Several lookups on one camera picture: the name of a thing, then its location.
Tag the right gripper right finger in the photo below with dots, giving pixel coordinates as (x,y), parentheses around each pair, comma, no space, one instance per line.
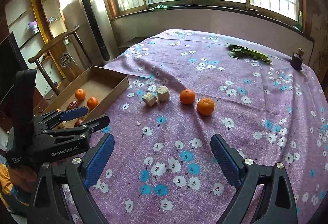
(276,204)

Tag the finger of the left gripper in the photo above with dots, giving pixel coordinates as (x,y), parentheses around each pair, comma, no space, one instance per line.
(54,118)
(83,131)

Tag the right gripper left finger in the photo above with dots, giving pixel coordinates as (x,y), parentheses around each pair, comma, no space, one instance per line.
(47,203)

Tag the dried red date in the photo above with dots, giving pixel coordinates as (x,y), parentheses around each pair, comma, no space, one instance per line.
(72,105)
(78,122)

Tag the large front orange tangerine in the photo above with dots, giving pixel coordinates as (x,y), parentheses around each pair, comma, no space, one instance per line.
(92,102)

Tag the white yam chunk back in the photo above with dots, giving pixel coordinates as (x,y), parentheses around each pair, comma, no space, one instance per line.
(163,94)

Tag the large white yam chunk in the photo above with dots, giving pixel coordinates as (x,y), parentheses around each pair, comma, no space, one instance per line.
(62,124)

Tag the cardboard box tray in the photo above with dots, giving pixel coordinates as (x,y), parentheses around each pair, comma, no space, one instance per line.
(101,85)

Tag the wooden chair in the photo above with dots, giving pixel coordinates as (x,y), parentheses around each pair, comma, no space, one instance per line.
(62,57)

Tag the purple plush toy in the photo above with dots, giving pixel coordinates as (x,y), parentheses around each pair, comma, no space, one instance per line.
(33,25)

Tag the purple floral tablecloth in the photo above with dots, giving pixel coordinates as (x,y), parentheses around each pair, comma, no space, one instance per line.
(163,171)

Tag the tall standing air conditioner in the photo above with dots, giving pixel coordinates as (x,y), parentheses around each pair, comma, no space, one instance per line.
(96,33)

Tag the dark small jar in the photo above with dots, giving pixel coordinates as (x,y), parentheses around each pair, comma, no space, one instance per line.
(297,59)

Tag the green cloth on sill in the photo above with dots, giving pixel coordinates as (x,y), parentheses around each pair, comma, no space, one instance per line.
(159,8)

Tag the green leafy vegetable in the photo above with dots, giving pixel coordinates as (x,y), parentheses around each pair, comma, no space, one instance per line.
(238,51)

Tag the green bottle on sill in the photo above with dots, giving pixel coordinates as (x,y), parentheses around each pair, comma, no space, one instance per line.
(300,20)

